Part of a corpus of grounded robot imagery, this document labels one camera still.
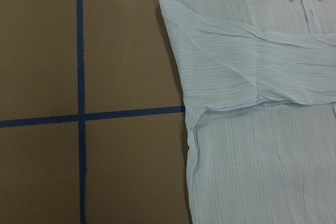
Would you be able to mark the light blue striped shirt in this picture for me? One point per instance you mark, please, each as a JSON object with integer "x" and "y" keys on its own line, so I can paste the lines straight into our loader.
{"x": 258, "y": 81}

